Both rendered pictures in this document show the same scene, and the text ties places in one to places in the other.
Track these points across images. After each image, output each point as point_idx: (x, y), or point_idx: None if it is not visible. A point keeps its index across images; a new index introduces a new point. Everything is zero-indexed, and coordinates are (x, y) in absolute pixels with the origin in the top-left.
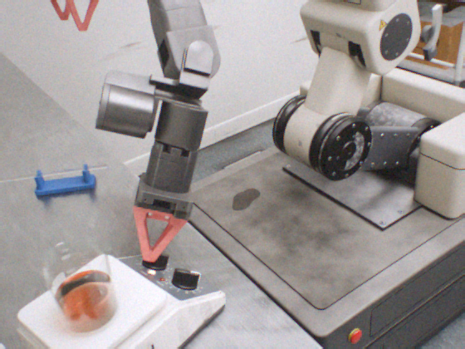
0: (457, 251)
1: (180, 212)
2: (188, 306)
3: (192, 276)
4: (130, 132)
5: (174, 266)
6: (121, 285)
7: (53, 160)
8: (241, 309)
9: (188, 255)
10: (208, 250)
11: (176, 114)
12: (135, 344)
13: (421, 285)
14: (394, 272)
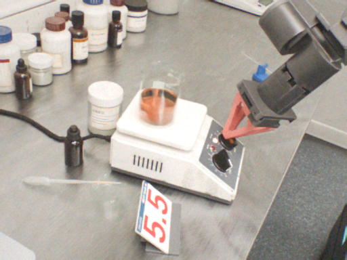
0: None
1: (252, 116)
2: (200, 169)
3: (226, 162)
4: (273, 41)
5: (236, 156)
6: (186, 122)
7: None
8: (234, 216)
9: (261, 168)
10: (275, 178)
11: (308, 49)
12: (152, 150)
13: None
14: None
